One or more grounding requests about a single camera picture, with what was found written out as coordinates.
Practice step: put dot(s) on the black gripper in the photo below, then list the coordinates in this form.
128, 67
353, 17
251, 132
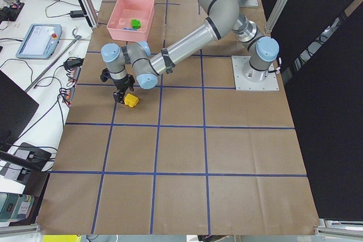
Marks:
122, 84

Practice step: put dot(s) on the yellow toy block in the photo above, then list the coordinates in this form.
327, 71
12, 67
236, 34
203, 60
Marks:
131, 101

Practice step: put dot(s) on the blue toy block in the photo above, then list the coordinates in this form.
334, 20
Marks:
130, 29

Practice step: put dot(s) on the black monitor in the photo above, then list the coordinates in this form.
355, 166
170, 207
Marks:
17, 109

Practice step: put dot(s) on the brown paper table cover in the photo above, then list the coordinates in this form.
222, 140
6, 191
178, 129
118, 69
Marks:
195, 156

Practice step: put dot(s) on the black power adapter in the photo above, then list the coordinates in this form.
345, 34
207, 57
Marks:
76, 14

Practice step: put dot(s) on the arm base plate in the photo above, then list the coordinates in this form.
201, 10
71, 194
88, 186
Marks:
248, 3
248, 79

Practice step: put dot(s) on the metal rod with hook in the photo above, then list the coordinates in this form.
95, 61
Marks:
76, 38

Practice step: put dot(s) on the pink plastic box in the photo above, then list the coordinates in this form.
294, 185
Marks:
126, 10

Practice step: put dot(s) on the blue teach pendant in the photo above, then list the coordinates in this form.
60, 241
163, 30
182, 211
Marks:
40, 41

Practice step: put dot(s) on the green toy block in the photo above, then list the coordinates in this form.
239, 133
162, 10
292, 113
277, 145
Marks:
135, 24

